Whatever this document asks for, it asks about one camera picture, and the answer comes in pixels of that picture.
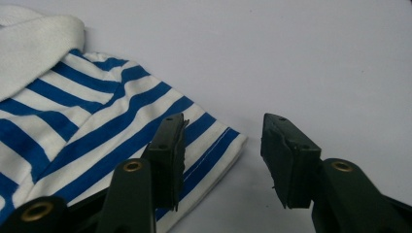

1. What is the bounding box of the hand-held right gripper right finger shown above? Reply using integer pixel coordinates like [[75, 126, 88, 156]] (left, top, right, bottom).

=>
[[260, 113, 407, 233]]

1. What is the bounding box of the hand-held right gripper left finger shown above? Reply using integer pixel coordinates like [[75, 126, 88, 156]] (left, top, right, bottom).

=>
[[96, 112, 189, 233]]

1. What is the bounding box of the white table mat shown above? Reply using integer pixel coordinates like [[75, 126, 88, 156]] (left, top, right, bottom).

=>
[[0, 0, 412, 233]]

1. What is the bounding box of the blue white striped shirt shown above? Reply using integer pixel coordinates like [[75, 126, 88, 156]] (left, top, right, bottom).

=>
[[0, 6, 248, 233]]

